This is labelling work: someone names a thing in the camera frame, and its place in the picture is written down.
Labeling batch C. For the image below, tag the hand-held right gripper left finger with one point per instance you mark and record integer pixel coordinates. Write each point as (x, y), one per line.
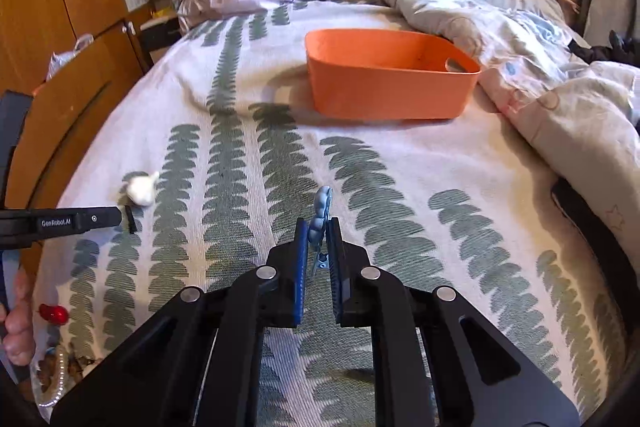
(301, 272)

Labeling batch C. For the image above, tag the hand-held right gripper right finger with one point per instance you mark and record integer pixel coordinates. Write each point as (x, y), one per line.
(336, 272)

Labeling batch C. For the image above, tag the blue hair clip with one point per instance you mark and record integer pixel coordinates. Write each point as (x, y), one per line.
(320, 217)

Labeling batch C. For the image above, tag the cream shell ornament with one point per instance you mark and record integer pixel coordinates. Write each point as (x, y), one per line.
(140, 191)

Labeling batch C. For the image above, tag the orange plastic basket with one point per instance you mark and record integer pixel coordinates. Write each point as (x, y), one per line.
(390, 92)

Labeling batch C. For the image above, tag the person's left hand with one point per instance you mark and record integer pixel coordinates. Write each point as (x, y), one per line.
(20, 332)

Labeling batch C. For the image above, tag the red bead ornament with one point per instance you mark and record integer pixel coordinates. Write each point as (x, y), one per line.
(55, 314)

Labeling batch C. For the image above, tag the leaf print bedspread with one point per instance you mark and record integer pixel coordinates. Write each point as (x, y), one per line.
(400, 167)

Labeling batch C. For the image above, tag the white plastic bag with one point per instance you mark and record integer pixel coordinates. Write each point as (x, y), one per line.
(62, 57)

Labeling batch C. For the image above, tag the black white nightstand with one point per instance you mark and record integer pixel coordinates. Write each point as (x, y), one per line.
(160, 34)

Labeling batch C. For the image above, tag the crumpled white patterned duvet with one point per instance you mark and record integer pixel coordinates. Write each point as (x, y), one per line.
(580, 217)

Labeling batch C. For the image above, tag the light blue printed quilt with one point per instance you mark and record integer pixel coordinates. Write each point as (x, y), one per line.
(500, 7)

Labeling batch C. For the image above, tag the dark clothes pile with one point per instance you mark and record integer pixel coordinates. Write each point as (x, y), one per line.
(605, 54)

